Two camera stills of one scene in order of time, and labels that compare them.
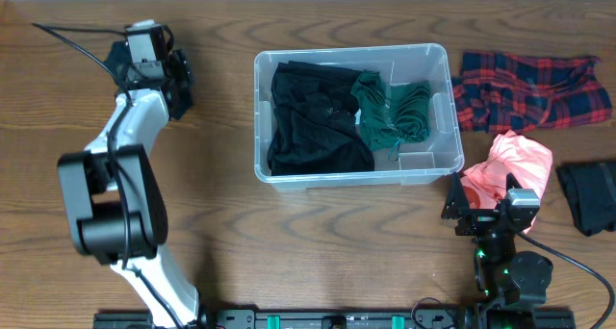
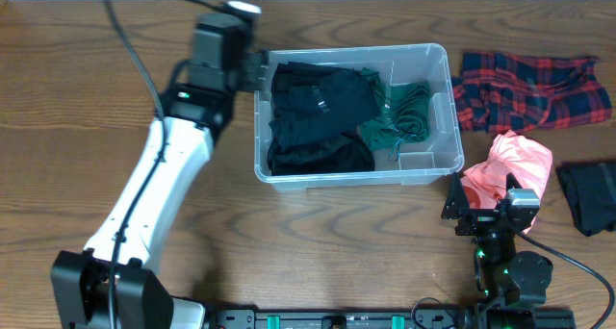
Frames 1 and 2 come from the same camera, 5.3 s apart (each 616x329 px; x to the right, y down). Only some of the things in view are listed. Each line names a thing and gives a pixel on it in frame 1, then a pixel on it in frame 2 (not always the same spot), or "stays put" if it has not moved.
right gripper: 478,219 stays put
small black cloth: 180,84 → 313,101
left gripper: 123,68 → 251,69
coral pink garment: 486,182 stays put
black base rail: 250,317 stays put
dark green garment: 392,114 stays put
